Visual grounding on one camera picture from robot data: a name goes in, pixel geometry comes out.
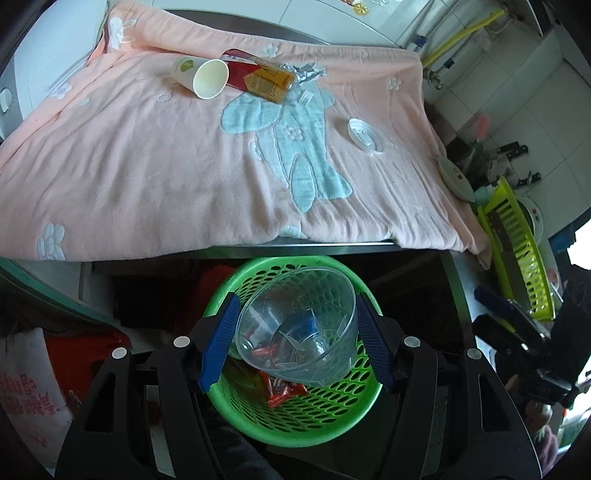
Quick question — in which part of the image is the white round dish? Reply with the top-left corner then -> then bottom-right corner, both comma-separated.
437,154 -> 476,203

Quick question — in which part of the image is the red and gold drink carton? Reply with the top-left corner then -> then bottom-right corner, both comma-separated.
221,48 -> 296,103

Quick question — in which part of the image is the lime green dish rack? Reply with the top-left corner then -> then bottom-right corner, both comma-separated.
477,176 -> 557,323

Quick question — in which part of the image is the pink flower-print blanket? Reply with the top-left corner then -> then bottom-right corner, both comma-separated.
0,0 -> 492,271

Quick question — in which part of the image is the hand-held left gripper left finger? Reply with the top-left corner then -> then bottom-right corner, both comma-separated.
54,293 -> 242,480

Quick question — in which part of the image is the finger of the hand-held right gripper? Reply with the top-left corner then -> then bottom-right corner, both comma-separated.
472,314 -> 532,356
475,285 -> 550,335

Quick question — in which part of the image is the yellow gas hose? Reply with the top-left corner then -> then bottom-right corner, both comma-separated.
422,7 -> 509,68

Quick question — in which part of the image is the clear plastic lid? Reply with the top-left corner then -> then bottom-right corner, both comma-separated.
347,117 -> 386,155

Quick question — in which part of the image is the red snack wrapper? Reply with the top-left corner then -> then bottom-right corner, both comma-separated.
252,344 -> 309,409

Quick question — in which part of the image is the white appliance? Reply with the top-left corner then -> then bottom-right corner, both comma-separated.
0,0 -> 109,139

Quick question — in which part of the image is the clear plastic cup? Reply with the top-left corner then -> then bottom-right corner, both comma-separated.
235,265 -> 358,388

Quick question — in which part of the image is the green plastic basket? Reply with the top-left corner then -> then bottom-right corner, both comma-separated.
202,256 -> 386,448

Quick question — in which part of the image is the red plastic bag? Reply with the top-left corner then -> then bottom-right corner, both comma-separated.
44,332 -> 132,407

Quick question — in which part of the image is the white paper cup green label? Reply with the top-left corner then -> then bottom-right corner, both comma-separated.
172,55 -> 230,100

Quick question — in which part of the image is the crumpled silver foil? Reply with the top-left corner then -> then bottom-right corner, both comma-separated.
283,61 -> 328,86

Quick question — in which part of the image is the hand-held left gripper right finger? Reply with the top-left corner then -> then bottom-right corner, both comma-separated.
355,292 -> 541,480

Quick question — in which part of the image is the white bag red print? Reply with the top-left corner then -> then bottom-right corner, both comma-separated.
0,328 -> 75,462

